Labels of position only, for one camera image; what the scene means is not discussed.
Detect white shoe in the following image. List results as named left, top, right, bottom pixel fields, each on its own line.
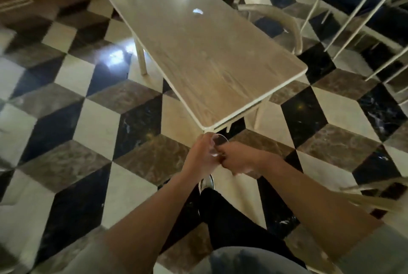
left=198, top=174, right=215, bottom=194

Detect person's left forearm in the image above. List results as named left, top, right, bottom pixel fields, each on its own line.
left=101, top=169, right=204, bottom=274

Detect light wooden table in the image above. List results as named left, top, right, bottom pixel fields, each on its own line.
left=106, top=0, right=308, bottom=133

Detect person's right hand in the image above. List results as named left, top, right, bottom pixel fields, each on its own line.
left=218, top=141, right=266, bottom=177

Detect white wooden chair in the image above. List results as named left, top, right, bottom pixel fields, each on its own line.
left=339, top=176, right=408, bottom=214

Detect clear drinking glass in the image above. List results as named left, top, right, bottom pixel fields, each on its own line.
left=209, top=134, right=230, bottom=158

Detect person's left hand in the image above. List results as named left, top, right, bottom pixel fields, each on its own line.
left=181, top=133, right=224, bottom=182

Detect black trousers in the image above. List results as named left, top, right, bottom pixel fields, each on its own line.
left=159, top=179, right=307, bottom=268

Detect person's right forearm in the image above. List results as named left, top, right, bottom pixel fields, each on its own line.
left=255, top=153, right=384, bottom=263

